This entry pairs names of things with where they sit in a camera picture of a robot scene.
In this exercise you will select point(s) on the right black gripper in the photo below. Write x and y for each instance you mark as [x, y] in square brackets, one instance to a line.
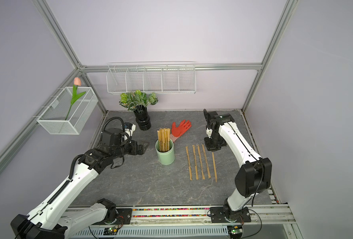
[210, 147]

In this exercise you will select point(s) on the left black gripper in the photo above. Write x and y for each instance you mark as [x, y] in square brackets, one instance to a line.
[134, 151]

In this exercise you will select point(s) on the brown paper straw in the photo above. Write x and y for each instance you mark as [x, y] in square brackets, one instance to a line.
[195, 162]
[214, 166]
[188, 161]
[201, 163]
[206, 161]

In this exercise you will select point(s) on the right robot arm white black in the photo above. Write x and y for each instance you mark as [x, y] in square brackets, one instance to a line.
[254, 175]

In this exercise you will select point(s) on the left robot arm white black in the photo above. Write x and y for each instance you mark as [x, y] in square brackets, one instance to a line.
[84, 169]

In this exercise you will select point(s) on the bundle of brown paper straws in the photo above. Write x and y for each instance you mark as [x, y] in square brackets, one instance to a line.
[164, 139]

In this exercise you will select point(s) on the mint green storage cup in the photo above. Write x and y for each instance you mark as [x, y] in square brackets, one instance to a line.
[165, 158]

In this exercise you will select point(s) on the black plant pot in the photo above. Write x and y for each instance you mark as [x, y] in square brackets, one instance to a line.
[143, 119]

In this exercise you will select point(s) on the red hand-shaped scraper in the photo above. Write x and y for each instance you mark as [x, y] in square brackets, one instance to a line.
[178, 131]

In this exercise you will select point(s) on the green artificial plant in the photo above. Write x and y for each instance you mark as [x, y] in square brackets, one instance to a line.
[137, 101]

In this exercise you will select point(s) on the pink artificial tulip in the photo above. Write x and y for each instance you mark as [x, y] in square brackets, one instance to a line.
[75, 95]

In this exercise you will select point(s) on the white mesh basket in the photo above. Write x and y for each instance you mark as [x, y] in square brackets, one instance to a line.
[53, 117]

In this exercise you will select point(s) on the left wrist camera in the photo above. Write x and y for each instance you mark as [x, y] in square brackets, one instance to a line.
[117, 136]

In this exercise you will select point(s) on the white wire wall shelf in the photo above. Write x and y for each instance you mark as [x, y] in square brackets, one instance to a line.
[151, 77]

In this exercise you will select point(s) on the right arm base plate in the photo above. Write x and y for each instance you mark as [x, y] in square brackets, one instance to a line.
[226, 215]

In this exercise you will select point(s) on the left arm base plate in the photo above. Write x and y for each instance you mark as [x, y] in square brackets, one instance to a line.
[118, 216]

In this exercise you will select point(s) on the aluminium front rail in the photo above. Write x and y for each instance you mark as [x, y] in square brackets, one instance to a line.
[171, 216]

